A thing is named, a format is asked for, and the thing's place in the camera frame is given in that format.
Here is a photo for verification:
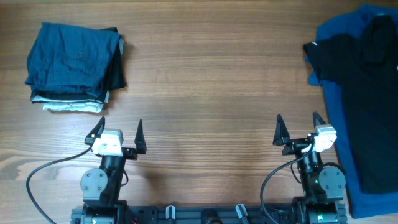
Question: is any folded white garment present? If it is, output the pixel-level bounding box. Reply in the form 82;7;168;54
30;39;126;113

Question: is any black cable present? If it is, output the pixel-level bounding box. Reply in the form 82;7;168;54
259;142;315;224
25;146;94;224

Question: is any white rail clip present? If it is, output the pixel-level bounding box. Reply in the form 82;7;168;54
165;205;176;220
235;203;249;224

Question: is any black polo shirt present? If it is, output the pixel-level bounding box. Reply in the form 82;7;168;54
303;15;397;194

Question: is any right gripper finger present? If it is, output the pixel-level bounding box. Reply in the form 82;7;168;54
272;114;290;146
312;111;326;127

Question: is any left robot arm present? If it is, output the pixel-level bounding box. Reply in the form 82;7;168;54
71;117;147;224

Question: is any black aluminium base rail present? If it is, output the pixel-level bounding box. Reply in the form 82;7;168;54
70;203;348;224

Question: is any right black cable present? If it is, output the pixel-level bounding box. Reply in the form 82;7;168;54
259;142;315;224

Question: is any right white rail clip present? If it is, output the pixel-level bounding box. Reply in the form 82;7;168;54
235;203;249;224

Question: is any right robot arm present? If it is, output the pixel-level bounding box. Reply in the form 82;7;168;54
273;112;348;224

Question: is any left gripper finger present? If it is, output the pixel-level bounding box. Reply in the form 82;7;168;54
134;119;147;154
85;116;105;144

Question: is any folded black garment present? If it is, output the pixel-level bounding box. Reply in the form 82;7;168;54
30;27;127;104

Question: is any left black cable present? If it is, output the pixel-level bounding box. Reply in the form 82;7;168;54
25;146;94;224

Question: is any left white rail clip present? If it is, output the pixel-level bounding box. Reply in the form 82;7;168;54
165;205;176;220

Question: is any blue polo shirt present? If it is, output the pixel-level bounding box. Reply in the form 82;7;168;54
308;4;397;218

